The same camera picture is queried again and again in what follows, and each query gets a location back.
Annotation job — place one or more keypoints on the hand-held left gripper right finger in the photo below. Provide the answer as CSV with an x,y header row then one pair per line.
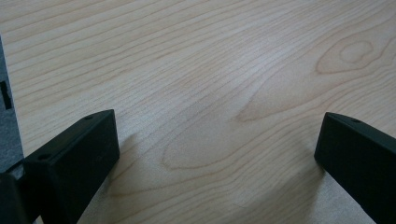
x,y
358,155

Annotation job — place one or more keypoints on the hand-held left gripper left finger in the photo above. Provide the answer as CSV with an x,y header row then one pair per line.
x,y
73,168

